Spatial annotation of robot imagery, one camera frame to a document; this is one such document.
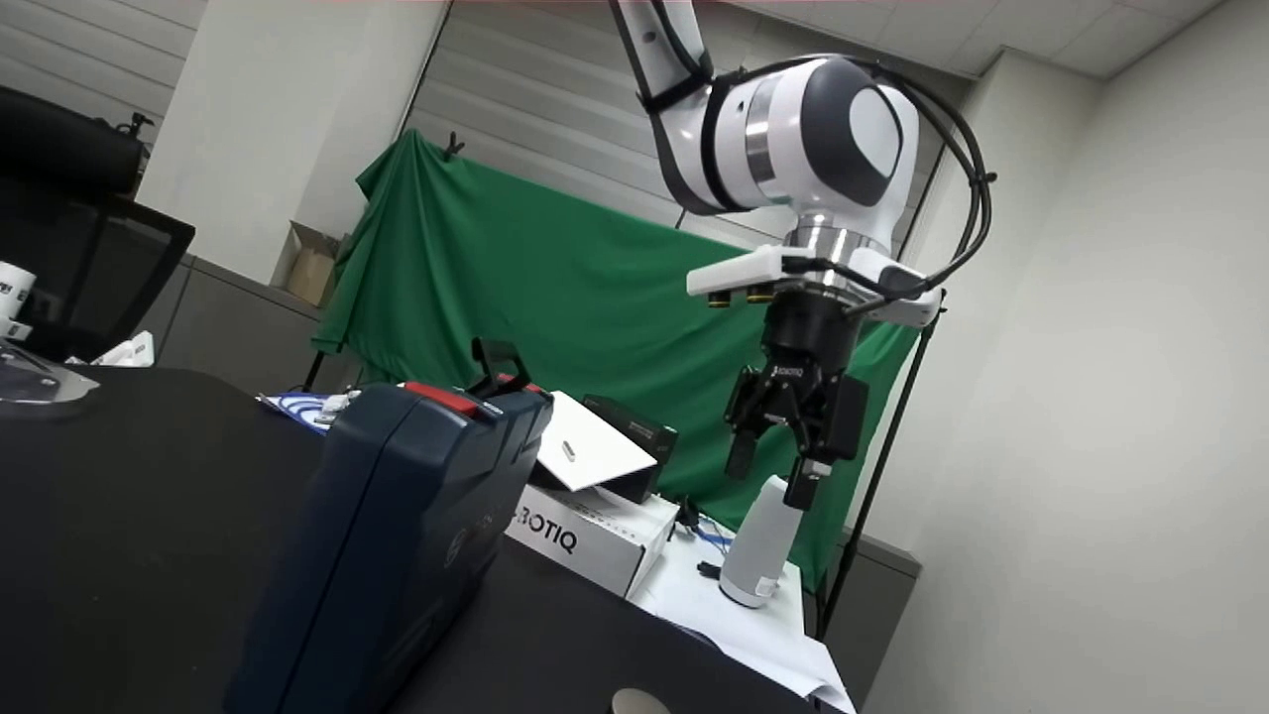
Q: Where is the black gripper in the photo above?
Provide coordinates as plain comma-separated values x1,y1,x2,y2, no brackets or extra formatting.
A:
725,292,867,512

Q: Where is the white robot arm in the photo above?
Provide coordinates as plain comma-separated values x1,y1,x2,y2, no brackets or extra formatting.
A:
608,0,926,507

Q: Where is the white plastic bottle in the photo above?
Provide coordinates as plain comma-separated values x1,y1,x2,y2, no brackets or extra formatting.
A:
716,477,802,610

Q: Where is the white Robotiq cardboard box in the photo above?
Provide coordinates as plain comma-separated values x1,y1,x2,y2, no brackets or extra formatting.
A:
508,486,678,597

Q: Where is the white paper sheet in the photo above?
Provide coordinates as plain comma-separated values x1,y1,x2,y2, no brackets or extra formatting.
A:
540,388,654,492

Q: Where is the black backdrop stand pole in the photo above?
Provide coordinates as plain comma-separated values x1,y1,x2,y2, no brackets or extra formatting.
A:
813,292,947,641

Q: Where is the green backdrop cloth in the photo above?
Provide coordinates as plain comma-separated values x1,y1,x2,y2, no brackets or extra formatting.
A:
313,128,934,590

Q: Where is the brown cardboard box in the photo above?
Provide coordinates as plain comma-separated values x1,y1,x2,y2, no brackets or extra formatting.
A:
273,221,342,306

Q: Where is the black office chair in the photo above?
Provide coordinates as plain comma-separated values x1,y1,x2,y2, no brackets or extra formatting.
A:
0,87,195,360

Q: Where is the clear plastic container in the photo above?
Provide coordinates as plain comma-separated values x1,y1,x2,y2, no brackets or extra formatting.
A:
0,340,97,408

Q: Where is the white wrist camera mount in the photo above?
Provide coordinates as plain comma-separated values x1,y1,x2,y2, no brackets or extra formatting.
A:
686,245,945,327

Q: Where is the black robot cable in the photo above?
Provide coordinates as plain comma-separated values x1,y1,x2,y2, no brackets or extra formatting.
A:
776,55,1000,301

